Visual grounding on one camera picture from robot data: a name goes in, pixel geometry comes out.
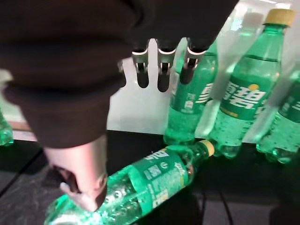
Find right robot hand black cloth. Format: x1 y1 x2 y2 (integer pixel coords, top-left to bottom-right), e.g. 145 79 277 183
0 0 240 212

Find clear plastic shelf divider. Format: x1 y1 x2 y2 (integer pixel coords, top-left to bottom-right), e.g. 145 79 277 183
195 56 244 139
243 77 293 143

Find green soda bottle yellow cap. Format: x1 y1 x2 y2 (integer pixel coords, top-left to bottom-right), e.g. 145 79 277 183
208 8 296 159

